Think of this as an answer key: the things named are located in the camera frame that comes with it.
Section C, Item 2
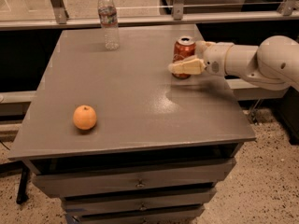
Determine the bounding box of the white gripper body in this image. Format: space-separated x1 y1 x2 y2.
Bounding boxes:
203 42 234 77

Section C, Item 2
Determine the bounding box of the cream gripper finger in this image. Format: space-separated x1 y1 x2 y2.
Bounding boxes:
195 40 215 54
168 55 206 75

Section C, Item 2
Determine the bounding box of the red coke can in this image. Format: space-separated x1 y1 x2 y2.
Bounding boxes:
172 35 197 80

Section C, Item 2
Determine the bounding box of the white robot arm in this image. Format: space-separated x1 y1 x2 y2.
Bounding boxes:
168 35 299 91

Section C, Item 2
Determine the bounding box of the grey drawer cabinet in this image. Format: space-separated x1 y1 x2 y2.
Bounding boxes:
7 23 257 224

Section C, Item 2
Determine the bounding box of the clear plastic water bottle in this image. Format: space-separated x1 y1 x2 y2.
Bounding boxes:
98 0 120 50

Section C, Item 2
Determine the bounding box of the orange fruit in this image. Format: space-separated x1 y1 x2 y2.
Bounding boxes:
73 105 97 130

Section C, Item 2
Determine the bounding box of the middle grey drawer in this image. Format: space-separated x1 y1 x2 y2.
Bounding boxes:
62 188 216 216

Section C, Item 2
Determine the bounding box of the grey drawer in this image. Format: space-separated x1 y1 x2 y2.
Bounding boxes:
78 205 204 224
62 188 216 216
33 158 235 198

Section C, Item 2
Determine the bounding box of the bottom grey drawer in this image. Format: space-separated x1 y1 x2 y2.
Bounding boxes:
78 205 204 224

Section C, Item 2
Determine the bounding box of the top grey drawer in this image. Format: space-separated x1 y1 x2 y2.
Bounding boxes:
33 158 235 198

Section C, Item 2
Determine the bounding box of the black stand leg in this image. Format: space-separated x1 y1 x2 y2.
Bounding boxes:
16 166 30 204

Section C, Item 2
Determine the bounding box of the metal railing frame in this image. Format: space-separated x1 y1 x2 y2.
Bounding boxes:
0 0 299 31

